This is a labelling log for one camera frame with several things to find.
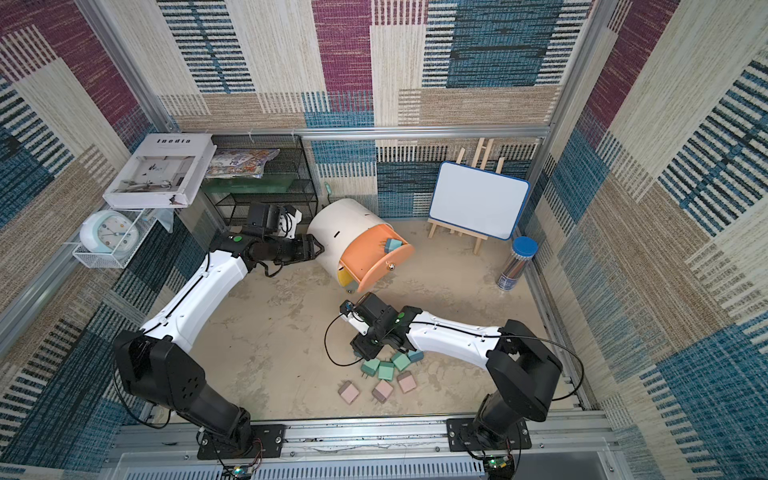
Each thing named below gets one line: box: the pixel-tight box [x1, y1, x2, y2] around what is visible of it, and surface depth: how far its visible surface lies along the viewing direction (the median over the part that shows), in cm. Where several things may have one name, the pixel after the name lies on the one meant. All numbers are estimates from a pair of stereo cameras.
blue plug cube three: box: [407, 350, 425, 363], surface depth 87 cm
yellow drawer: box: [337, 266, 355, 287], surface depth 87 cm
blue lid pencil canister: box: [496, 236, 539, 292], surface depth 94 cm
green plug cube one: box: [392, 351, 411, 371], surface depth 86 cm
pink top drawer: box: [338, 224, 415, 292], surface depth 85 cm
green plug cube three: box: [378, 361, 395, 381], surface depth 85 cm
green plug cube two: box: [360, 358, 381, 379], surface depth 85 cm
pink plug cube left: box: [338, 380, 360, 405], surface depth 81 cm
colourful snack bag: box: [207, 148, 280, 178], surface depth 85 cm
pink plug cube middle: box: [372, 379, 394, 403], surface depth 81 cm
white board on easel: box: [428, 138, 531, 255], surface depth 102 cm
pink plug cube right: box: [397, 370, 417, 394], surface depth 83 cm
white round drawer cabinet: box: [307, 198, 393, 281], surface depth 91 cm
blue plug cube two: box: [384, 238, 403, 254], surface depth 89 cm
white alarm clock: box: [79, 210, 140, 255], surface depth 66 cm
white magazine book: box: [102, 133, 217, 209], surface depth 76 cm
